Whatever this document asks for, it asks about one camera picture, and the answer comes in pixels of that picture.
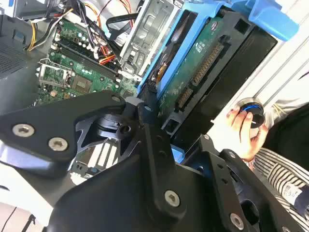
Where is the hard disk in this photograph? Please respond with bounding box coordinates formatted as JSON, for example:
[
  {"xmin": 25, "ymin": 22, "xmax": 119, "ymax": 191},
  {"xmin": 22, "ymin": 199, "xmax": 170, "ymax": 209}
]
[{"xmin": 137, "ymin": 0, "xmax": 300, "ymax": 116}]

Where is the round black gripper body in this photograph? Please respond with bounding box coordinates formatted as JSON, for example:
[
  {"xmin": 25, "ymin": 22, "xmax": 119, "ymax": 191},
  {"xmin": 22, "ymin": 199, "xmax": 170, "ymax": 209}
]
[{"xmin": 45, "ymin": 108, "xmax": 227, "ymax": 232}]

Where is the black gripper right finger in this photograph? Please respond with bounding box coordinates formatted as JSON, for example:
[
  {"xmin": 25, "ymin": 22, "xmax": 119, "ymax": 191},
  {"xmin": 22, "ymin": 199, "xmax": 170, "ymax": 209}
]
[{"xmin": 197, "ymin": 134, "xmax": 307, "ymax": 232}]

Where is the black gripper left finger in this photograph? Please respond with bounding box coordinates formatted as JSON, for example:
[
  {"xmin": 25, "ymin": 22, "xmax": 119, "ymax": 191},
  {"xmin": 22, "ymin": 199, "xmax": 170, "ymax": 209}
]
[{"xmin": 0, "ymin": 89, "xmax": 188, "ymax": 220}]

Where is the black disk data wire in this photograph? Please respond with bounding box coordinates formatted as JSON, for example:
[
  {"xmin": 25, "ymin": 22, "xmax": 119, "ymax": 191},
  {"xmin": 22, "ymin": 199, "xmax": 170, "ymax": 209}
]
[{"xmin": 105, "ymin": 12, "xmax": 139, "ymax": 41}]

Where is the person's hand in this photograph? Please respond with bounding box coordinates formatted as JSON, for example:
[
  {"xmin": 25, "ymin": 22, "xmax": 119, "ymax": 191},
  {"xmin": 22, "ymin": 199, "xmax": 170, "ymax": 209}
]
[{"xmin": 226, "ymin": 107, "xmax": 270, "ymax": 162}]

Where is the round black blue-ring tool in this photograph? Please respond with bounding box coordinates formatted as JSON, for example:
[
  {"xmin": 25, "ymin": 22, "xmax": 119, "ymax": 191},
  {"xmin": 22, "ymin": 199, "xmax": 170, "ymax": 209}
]
[{"xmin": 235, "ymin": 97, "xmax": 266, "ymax": 136}]

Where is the yellow red disk power wire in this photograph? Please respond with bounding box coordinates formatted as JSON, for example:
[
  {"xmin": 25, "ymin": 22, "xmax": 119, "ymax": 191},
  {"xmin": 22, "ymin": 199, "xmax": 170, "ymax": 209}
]
[{"xmin": 119, "ymin": 0, "xmax": 135, "ymax": 29}]

